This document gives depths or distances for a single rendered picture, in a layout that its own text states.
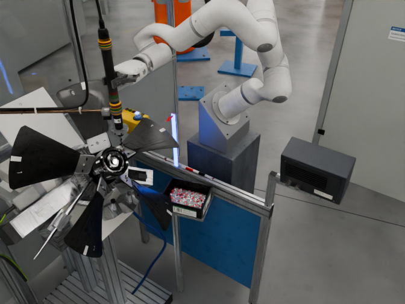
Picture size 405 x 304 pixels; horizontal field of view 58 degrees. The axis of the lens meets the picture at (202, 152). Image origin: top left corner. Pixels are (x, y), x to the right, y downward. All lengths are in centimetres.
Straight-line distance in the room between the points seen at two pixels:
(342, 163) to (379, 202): 183
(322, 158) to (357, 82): 150
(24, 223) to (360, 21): 231
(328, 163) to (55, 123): 114
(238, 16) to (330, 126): 196
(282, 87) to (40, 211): 109
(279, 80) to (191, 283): 145
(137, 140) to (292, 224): 163
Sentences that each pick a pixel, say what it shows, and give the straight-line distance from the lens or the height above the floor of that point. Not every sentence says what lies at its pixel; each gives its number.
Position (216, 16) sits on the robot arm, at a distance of 129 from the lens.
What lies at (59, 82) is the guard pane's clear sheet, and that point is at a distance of 217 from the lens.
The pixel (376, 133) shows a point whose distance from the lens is 305.
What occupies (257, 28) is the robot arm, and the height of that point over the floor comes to 169.
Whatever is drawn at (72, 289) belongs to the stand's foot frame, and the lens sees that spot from 251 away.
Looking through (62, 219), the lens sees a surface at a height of 109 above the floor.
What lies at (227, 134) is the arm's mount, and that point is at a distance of 186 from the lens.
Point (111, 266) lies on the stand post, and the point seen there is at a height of 48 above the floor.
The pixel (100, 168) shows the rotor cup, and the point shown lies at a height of 122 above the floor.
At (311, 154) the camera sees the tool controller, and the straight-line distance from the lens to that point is 146.
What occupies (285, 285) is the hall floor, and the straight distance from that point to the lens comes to 254.
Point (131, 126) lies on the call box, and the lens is 195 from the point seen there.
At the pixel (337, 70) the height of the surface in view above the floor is 95.
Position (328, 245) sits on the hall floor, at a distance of 281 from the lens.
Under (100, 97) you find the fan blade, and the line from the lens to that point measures 154.
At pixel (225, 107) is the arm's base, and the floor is 116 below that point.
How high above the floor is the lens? 211
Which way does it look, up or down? 38 degrees down
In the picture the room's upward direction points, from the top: straight up
